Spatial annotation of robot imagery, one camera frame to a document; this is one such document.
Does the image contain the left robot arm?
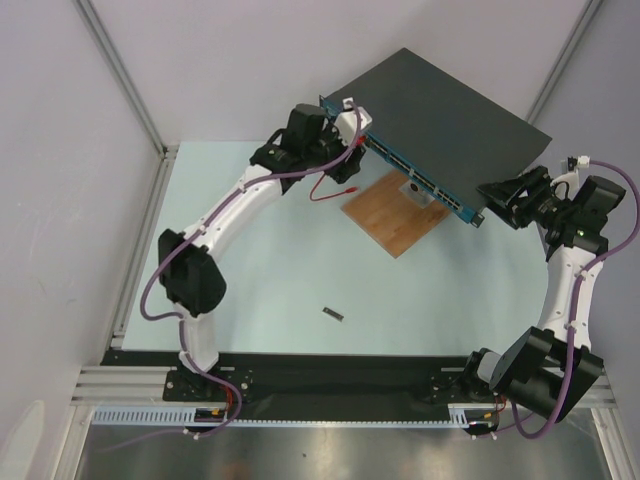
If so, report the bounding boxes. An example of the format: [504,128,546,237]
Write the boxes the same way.
[153,98,373,400]

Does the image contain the white slotted cable duct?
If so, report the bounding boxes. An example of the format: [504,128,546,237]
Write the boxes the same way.
[92,405,236,426]

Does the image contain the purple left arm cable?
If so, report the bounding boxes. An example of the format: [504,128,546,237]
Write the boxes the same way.
[138,102,364,454]

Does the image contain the aluminium frame rail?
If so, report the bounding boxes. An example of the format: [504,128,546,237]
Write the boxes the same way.
[71,366,170,406]

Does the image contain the blue network switch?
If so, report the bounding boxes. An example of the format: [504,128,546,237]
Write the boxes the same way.
[319,48,551,227]

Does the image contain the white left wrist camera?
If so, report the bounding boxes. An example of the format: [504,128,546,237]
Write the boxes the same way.
[334,97,373,146]

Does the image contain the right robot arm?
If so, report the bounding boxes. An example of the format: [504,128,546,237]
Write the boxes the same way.
[460,167,626,425]

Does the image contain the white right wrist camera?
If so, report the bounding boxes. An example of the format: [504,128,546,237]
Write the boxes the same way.
[553,155,591,189]

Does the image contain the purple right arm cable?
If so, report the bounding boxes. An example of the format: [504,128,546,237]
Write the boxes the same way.
[492,158,640,441]

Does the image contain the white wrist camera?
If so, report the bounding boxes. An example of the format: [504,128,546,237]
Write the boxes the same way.
[553,155,591,189]
[334,97,373,146]

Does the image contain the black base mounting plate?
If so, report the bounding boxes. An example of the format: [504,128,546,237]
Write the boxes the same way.
[102,350,504,423]

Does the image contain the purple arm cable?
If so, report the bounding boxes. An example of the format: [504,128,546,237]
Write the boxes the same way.
[492,158,640,441]
[138,102,364,454]

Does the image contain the silver SFP module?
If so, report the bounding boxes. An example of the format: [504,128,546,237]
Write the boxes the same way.
[322,307,344,322]

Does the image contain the metal stand bracket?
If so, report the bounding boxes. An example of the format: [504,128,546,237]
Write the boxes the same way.
[399,181,434,209]

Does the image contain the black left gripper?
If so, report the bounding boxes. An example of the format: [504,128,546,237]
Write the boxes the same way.
[302,116,364,184]

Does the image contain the wooden base board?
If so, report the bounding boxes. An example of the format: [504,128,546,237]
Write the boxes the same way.
[342,170,451,258]

